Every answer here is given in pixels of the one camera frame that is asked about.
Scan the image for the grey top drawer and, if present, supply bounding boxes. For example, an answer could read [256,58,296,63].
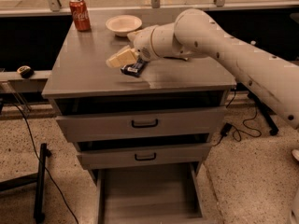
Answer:
[56,106,225,142]

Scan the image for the black stand leg right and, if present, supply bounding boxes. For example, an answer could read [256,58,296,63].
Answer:
[248,91,278,136]

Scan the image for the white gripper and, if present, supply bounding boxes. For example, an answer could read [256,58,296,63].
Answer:
[107,26,158,68]

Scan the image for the white paper bowl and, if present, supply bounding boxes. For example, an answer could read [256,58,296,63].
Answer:
[106,15,142,37]

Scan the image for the black metal stand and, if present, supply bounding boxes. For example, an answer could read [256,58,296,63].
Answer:
[0,143,51,224]

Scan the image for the grey open bottom drawer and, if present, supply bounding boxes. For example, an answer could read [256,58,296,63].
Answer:
[95,163,218,224]

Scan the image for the tape measure on ledge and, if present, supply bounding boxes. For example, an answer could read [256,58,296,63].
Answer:
[17,65,34,78]

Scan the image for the black floor cable left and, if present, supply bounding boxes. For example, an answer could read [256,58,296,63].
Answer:
[0,99,79,224]

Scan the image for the red cola can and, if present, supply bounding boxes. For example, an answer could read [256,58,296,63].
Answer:
[69,0,91,32]

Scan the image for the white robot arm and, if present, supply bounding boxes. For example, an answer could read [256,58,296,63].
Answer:
[107,9,299,130]

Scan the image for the grey drawer cabinet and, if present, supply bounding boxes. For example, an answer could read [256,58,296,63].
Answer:
[41,7,236,179]

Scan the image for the grey middle drawer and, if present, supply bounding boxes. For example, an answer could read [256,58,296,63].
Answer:
[78,143,211,170]

